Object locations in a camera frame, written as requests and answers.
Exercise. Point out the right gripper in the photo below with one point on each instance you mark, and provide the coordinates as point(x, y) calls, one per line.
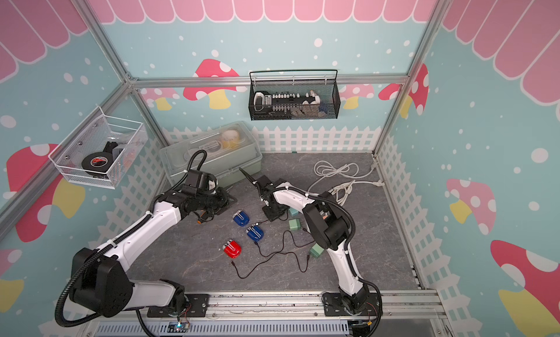
point(271, 217)

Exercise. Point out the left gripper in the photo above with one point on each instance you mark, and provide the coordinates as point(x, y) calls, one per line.
point(224, 203)

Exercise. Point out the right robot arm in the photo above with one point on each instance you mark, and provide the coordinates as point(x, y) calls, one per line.
point(332, 228)

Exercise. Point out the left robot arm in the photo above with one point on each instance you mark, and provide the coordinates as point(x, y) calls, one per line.
point(99, 285)

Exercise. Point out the clear plastic storage box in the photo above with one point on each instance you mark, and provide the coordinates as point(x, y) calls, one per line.
point(231, 151)

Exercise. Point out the black socket bit holder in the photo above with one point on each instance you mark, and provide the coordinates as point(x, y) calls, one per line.
point(286, 103)

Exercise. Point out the black tape roll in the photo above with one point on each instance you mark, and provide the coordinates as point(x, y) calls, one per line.
point(97, 164)

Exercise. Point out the black wire mesh basket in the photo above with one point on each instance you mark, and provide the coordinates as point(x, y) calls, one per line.
point(324, 82)

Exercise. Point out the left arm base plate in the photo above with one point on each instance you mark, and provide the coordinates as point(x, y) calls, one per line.
point(188, 305)

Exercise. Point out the white wire wall basket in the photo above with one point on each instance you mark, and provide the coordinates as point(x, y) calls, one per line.
point(100, 151)

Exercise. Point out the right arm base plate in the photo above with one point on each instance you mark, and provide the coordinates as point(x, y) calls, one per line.
point(342, 305)

